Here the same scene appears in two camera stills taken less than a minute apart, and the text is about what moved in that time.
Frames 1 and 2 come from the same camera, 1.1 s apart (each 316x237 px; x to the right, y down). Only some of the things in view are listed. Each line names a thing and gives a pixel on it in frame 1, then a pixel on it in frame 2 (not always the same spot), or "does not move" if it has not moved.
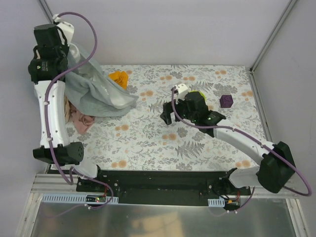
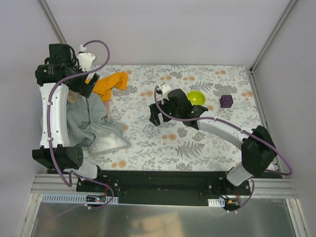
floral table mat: [138, 139] does not move
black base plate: [162, 187] does not move
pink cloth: [82, 122] → [107, 104]
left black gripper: [62, 48] → [87, 85]
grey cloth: [89, 91] → [88, 127]
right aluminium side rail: [260, 106] does not move
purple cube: [226, 101] does not move
